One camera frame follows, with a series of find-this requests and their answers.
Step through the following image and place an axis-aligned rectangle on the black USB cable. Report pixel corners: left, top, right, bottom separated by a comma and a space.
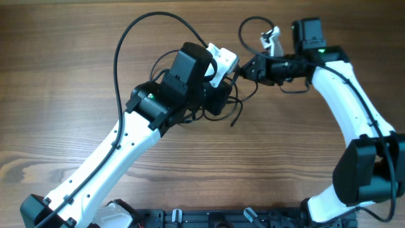
229, 71, 259, 127
148, 49, 244, 124

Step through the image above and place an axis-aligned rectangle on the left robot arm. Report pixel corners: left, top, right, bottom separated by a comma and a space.
20, 42, 239, 227

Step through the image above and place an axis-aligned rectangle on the right camera cable black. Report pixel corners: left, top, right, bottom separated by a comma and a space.
237, 16, 398, 224

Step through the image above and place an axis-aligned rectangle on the camera cable black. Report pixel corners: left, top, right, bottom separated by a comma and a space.
20, 11, 213, 227
237, 16, 398, 224

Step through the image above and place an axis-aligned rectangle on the left camera cable black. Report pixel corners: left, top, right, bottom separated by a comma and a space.
20, 11, 213, 227

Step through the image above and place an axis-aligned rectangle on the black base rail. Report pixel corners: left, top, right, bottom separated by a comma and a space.
129, 208, 358, 228

